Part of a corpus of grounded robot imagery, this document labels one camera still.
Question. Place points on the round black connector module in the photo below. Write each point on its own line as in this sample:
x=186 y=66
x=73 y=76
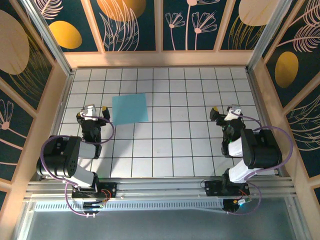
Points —
x=232 y=206

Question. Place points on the aluminium side rail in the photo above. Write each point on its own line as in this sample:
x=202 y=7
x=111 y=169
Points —
x=58 y=125
x=262 y=112

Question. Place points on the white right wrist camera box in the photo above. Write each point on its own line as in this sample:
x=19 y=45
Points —
x=234 y=110

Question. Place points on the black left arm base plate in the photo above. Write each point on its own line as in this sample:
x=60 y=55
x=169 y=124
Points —
x=111 y=188

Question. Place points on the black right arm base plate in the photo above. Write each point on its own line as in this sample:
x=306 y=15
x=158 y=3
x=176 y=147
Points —
x=212 y=188

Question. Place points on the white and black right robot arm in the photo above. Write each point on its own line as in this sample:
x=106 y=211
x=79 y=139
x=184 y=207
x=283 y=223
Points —
x=262 y=150

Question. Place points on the light blue paper sheet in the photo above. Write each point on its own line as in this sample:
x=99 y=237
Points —
x=130 y=108

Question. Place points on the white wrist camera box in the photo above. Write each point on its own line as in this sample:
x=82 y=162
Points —
x=89 y=110
x=234 y=110

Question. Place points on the aluminium corner post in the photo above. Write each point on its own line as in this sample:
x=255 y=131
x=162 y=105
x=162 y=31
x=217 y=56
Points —
x=268 y=37
x=58 y=53

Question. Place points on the aluminium mounting rail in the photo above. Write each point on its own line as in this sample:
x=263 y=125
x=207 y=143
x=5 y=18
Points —
x=162 y=190

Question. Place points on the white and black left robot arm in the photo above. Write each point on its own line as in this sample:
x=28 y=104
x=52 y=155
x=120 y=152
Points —
x=60 y=160

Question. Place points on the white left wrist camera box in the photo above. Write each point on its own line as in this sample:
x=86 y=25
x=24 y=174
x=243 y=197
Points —
x=89 y=110

